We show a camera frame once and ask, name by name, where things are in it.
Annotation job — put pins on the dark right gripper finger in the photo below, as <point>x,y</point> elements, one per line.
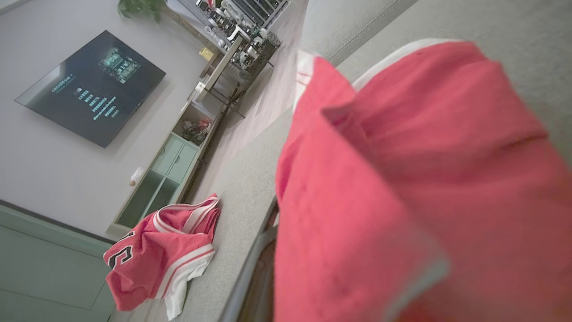
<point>257,286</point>

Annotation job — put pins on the red Bulls 23 jersey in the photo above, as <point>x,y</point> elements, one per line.
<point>147,264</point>

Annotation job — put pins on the red jersey with white trim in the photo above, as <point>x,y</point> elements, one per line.
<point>424,179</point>

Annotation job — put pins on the grey fabric sofa seat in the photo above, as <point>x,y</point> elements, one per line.
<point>241,197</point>

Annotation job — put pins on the pale green television cabinet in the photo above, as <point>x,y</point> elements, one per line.
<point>174,161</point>

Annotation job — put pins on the small white bottle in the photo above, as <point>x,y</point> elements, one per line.
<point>136,175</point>

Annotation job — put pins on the white table with black legs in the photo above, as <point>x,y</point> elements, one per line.
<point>223,62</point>

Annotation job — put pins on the black perforated bin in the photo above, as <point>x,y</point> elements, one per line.
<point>263,53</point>

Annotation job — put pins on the small yellow box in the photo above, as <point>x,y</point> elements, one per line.
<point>207,53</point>

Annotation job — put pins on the white robot equipment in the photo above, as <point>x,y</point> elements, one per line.
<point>232,22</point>

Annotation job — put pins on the green leafy houseplant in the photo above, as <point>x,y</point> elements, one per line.
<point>138,6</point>

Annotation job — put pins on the wall-mounted flat television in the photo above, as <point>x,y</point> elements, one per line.
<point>89,89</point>

